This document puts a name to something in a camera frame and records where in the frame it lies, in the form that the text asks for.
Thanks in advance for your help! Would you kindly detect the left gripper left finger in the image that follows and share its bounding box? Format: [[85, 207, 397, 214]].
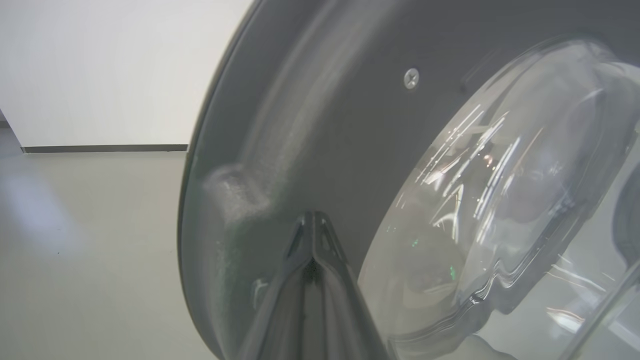
[[235, 211, 316, 360]]

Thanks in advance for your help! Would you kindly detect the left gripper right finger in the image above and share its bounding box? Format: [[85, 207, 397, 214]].
[[314, 211, 391, 360]]

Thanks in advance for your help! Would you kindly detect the grey washing machine door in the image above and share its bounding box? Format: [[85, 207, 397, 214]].
[[177, 0, 640, 360]]

